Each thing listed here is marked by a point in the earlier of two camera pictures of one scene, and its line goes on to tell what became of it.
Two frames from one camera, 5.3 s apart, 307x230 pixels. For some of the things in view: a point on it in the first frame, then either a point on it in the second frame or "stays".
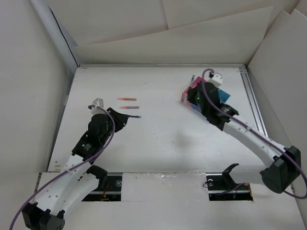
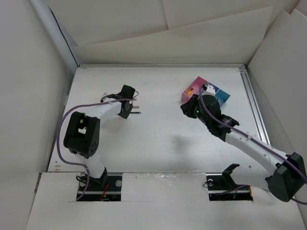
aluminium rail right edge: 258,117 stays
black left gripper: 120,119 to 125,114
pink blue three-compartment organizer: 223,96 stays
